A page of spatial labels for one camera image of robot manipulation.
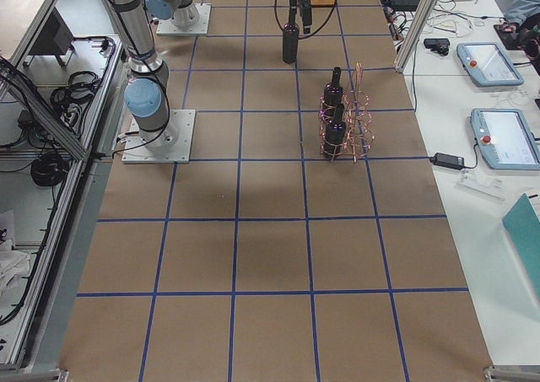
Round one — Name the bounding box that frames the dark wine bottle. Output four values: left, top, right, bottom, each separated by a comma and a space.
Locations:
282, 23, 300, 64
323, 103, 346, 159
322, 67, 343, 118

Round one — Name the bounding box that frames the black handheld scanner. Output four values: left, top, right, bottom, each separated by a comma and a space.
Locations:
423, 38, 450, 56

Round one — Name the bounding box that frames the far teach pendant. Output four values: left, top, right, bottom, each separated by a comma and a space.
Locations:
456, 42, 524, 87

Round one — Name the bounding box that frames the teach pendant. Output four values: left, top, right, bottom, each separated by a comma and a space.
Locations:
470, 108, 539, 171
456, 42, 524, 87

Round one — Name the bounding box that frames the black power adapter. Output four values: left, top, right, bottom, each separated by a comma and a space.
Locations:
429, 153, 465, 170

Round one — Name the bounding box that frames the near teach pendant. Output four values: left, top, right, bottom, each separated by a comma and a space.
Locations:
470, 108, 539, 171

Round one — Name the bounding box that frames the teal folder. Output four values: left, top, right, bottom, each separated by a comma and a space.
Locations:
502, 194, 539, 296

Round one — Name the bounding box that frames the white crumpled cloth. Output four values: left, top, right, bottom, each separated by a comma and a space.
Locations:
0, 211, 30, 294

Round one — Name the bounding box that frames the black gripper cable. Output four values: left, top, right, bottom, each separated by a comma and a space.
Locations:
273, 0, 341, 40

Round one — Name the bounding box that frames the copper wire bottle basket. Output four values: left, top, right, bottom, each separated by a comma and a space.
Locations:
318, 62, 375, 162

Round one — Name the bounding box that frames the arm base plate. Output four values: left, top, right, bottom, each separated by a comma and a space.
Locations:
121, 110, 196, 164
156, 3, 212, 36

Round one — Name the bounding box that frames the aluminium frame post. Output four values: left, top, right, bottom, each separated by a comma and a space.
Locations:
393, 0, 438, 73

